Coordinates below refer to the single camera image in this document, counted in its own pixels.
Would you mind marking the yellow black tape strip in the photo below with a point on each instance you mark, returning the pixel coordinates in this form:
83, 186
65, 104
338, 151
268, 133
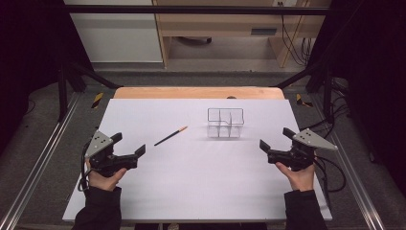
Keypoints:
300, 100
97, 100

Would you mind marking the white table cover board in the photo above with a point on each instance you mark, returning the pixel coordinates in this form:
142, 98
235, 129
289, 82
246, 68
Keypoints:
198, 179

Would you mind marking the wooden desk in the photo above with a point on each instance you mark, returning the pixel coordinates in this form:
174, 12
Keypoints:
223, 24

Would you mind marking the black metal stand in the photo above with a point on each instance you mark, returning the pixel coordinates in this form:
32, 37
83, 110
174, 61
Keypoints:
327, 92
63, 92

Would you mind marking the person's right hand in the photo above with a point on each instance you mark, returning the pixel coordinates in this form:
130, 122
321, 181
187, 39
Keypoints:
301, 180

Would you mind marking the aluminium floor rail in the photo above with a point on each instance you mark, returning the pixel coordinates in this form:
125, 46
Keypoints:
354, 179
38, 159

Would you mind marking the black horizontal frame bar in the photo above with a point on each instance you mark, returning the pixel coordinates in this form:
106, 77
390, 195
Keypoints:
191, 10

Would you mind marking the person's left hand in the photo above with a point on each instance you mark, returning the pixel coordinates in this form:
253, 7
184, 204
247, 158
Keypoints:
103, 182

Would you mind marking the white cabinet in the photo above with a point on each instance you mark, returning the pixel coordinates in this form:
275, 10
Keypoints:
118, 35

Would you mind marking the dark curtain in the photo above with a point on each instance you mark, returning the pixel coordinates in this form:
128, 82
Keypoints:
28, 48
373, 64

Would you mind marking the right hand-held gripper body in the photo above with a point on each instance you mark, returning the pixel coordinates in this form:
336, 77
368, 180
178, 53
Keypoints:
298, 156

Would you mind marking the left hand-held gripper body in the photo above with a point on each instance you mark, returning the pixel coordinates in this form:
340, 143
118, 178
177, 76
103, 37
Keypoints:
103, 159

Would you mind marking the clear plastic organizer box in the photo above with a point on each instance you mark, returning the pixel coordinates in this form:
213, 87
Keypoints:
225, 123

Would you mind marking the black pencil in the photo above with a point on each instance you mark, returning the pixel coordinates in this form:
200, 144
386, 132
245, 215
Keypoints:
169, 137

